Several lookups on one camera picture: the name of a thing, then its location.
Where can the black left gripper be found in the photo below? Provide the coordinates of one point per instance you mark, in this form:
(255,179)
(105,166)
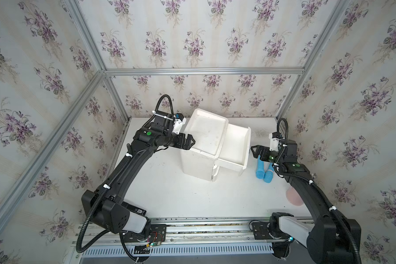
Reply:
(187,144)

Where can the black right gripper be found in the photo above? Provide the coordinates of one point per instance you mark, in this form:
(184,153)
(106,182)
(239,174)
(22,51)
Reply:
(265,149)

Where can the white plastic drawer cabinet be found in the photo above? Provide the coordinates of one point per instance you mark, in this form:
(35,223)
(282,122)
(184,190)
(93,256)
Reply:
(208,130)

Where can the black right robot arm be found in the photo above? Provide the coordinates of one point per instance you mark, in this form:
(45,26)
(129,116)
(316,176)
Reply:
(332,238)

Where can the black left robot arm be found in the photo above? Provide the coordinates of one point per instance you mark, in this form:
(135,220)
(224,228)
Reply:
(105,208)

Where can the white bottom drawer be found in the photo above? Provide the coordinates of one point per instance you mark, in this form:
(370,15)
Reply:
(215,171)

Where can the pink cup with items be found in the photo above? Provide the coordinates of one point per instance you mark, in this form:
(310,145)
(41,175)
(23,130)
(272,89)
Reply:
(293,197)

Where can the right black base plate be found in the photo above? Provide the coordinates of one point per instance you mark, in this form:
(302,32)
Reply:
(262,231)

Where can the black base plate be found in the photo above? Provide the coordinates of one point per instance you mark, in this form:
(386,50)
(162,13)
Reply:
(153,234)
(262,231)

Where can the aluminium mounting rail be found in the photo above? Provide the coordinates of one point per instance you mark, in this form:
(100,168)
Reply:
(200,230)

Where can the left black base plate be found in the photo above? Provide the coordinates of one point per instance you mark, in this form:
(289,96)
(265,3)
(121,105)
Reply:
(153,234)

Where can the white slotted cable duct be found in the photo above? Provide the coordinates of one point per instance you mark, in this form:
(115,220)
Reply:
(182,250)

